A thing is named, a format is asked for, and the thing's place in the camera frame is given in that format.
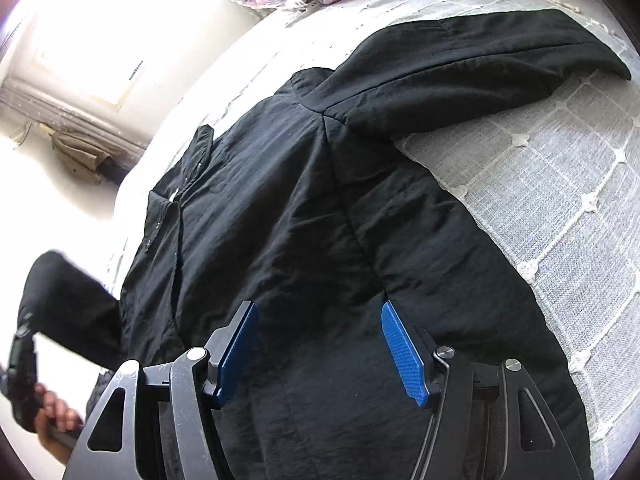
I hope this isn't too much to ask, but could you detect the black jacket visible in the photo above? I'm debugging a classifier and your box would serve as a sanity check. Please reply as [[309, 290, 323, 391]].
[[17, 9, 632, 480]]

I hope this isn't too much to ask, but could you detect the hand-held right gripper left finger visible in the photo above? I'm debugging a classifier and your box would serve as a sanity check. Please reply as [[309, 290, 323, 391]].
[[62, 300, 261, 480]]

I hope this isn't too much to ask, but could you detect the bright window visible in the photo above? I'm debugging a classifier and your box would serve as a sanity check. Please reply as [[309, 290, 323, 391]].
[[27, 0, 168, 111]]

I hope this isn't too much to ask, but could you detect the person's left hand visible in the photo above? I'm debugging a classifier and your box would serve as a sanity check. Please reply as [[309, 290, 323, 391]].
[[36, 381, 85, 465]]

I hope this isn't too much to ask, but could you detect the white lattice bed cover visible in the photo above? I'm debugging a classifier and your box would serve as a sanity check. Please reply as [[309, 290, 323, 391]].
[[102, 0, 640, 466]]

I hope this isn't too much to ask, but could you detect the beige curtain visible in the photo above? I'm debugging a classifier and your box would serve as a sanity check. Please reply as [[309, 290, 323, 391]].
[[49, 127, 148, 183]]

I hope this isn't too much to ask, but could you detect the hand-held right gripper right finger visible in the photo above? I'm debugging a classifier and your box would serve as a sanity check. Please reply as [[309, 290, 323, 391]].
[[380, 300, 584, 480]]

